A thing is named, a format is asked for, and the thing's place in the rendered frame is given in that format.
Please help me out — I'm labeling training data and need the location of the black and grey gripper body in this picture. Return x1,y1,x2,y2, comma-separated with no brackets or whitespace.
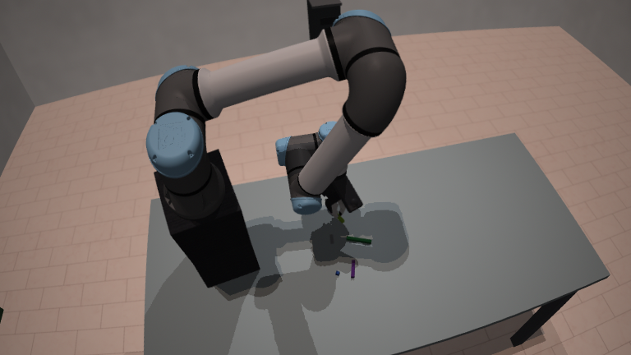
322,171,347,203

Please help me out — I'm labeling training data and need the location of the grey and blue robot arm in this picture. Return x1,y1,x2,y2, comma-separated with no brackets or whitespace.
146,10,407,219

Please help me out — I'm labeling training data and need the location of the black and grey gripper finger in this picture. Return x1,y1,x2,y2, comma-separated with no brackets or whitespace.
338,201,346,216
325,197,339,219

